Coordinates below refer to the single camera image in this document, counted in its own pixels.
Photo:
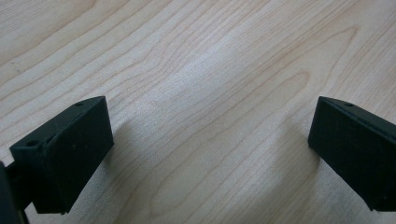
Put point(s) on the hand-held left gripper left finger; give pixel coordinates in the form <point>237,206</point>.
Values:
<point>65,155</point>

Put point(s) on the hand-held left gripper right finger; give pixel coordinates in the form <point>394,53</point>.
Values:
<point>355,149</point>

